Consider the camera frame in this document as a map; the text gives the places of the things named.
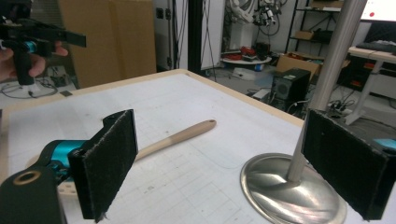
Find open cardboard box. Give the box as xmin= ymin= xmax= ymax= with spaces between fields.
xmin=275 ymin=53 xmax=324 ymax=82

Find large cardboard sheet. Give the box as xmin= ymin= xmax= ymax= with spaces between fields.
xmin=58 ymin=0 xmax=157 ymax=90

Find small white device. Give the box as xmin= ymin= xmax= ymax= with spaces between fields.
xmin=251 ymin=88 xmax=273 ymax=101

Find black computer tower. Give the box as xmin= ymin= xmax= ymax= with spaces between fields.
xmin=271 ymin=67 xmax=312 ymax=110

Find white grid mat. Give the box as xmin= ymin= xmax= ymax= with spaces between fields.
xmin=7 ymin=73 xmax=396 ymax=224

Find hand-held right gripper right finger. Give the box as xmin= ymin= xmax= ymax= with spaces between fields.
xmin=302 ymin=107 xmax=396 ymax=221

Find cables on floor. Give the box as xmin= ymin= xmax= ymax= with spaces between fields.
xmin=0 ymin=76 xmax=60 ymax=100

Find black metal shelf rack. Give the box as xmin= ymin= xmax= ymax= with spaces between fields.
xmin=284 ymin=0 xmax=344 ymax=58

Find black upright post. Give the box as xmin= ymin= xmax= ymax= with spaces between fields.
xmin=187 ymin=0 xmax=204 ymax=75

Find round white table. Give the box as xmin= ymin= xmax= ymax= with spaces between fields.
xmin=219 ymin=55 xmax=273 ymax=66

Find white desk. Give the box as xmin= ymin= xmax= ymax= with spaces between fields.
xmin=345 ymin=46 xmax=396 ymax=126

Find computer monitor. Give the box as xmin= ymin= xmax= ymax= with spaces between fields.
xmin=360 ymin=0 xmax=396 ymax=23

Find black keyboard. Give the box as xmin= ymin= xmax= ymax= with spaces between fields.
xmin=355 ymin=40 xmax=396 ymax=54

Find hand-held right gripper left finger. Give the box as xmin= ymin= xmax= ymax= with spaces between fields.
xmin=67 ymin=108 xmax=138 ymax=223

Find metal utensil stand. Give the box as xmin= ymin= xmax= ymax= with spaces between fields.
xmin=240 ymin=0 xmax=369 ymax=224

